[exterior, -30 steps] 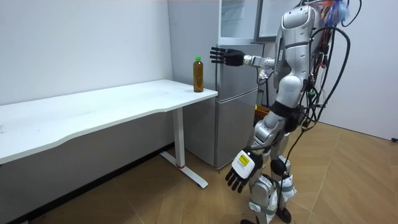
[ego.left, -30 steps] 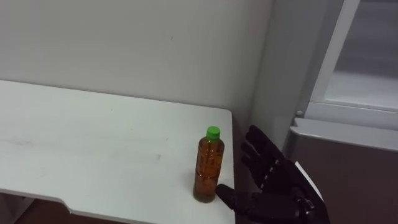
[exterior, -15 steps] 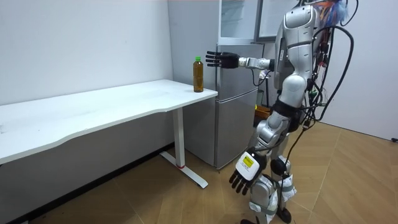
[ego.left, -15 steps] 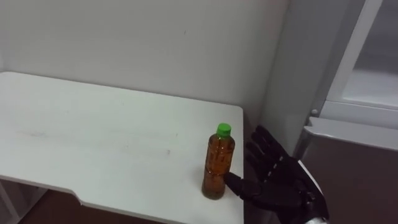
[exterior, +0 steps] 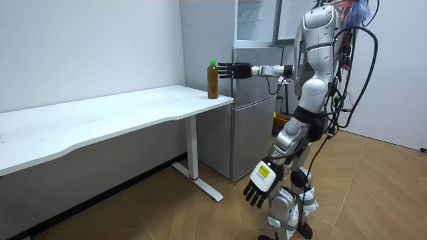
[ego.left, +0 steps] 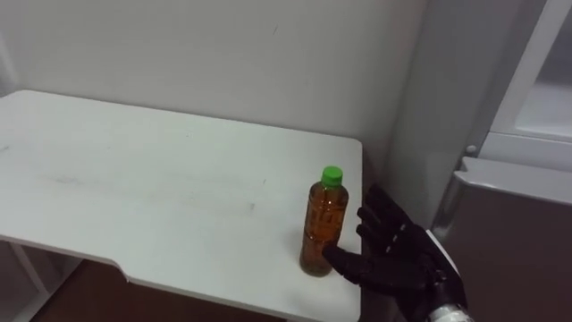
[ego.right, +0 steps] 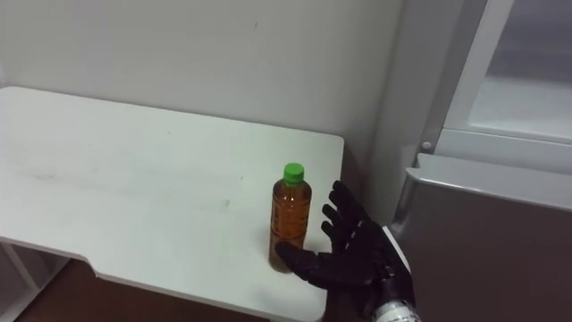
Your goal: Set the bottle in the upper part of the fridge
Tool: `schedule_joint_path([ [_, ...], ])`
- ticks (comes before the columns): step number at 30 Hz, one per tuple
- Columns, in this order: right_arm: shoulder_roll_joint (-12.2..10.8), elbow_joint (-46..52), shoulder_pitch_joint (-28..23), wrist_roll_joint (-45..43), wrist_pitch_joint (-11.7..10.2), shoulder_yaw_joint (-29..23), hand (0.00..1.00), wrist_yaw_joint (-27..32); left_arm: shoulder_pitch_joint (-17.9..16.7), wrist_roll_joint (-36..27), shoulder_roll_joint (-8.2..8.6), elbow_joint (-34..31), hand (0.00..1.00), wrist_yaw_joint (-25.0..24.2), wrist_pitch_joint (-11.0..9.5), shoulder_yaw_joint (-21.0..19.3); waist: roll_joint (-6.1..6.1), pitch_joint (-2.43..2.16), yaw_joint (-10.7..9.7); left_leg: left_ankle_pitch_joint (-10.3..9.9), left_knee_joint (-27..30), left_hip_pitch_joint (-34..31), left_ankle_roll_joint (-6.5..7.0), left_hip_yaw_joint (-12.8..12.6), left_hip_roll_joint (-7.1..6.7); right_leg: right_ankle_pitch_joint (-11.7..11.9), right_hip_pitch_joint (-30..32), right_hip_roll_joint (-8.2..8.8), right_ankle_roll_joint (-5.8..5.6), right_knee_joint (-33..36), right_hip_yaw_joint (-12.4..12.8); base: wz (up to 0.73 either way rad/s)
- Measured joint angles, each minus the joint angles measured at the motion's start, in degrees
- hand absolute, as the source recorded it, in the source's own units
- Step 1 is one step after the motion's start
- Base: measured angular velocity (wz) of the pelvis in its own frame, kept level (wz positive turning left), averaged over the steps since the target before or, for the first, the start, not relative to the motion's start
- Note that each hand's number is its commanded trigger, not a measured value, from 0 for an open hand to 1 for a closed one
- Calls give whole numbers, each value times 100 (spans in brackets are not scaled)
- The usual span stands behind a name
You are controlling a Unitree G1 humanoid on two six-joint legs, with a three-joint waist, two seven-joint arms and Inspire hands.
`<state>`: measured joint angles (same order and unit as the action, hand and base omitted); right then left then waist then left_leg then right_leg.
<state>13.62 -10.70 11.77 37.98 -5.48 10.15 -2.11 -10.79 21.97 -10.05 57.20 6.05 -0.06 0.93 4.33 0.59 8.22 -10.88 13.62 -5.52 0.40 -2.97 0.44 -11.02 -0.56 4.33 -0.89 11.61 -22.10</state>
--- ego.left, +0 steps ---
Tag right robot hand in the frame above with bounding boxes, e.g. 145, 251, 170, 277
322, 183, 469, 322

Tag amber drink bottle green cap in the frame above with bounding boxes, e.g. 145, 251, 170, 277
299, 165, 349, 277

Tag grey fridge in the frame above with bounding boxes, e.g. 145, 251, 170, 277
384, 0, 572, 322

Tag white desk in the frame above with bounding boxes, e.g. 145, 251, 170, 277
0, 89, 364, 322

